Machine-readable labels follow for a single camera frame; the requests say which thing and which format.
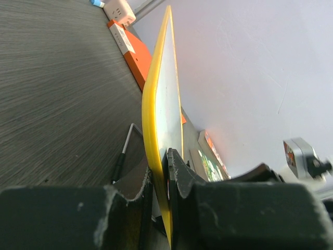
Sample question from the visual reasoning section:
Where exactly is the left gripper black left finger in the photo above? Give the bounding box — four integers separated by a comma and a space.
98, 166, 153, 249

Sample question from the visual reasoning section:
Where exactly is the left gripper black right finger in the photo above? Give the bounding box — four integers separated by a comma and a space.
168, 148, 205, 249

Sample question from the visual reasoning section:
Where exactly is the yellow framed whiteboard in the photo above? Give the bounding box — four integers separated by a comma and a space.
142, 6, 184, 244

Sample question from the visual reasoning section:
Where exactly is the green book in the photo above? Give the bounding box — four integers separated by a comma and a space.
190, 149, 224, 182

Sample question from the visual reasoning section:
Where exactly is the orange book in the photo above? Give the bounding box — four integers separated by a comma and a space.
198, 130, 230, 180

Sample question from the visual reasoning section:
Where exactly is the orange folder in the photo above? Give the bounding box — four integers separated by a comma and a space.
107, 8, 186, 133

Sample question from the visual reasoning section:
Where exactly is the pink cube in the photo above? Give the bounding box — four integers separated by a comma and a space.
103, 0, 136, 25

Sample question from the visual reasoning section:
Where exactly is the small blue white item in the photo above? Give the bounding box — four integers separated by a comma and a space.
90, 0, 105, 8

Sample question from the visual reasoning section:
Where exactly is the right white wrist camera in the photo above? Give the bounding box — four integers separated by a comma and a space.
283, 137, 332, 181

